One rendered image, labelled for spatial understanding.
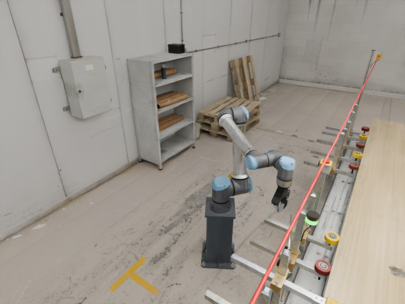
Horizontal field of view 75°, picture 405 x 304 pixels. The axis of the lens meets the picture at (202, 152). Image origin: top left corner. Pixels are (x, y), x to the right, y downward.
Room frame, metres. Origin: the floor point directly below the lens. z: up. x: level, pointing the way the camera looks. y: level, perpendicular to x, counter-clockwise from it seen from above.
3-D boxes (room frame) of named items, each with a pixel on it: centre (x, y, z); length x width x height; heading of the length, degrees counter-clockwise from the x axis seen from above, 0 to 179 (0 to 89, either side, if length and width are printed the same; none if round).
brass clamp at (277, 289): (0.85, -0.38, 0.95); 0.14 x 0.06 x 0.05; 146
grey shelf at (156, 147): (3.84, 0.56, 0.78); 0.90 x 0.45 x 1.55; 146
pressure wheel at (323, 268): (0.95, -0.64, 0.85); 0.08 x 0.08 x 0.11
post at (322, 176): (1.50, -0.81, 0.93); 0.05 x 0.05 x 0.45; 56
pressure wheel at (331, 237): (1.16, -0.78, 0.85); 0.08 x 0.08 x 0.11
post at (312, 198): (1.28, -0.67, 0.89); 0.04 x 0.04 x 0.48; 56
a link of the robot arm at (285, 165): (1.33, -0.49, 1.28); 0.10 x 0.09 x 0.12; 18
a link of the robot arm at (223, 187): (1.81, -0.16, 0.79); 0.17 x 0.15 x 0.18; 108
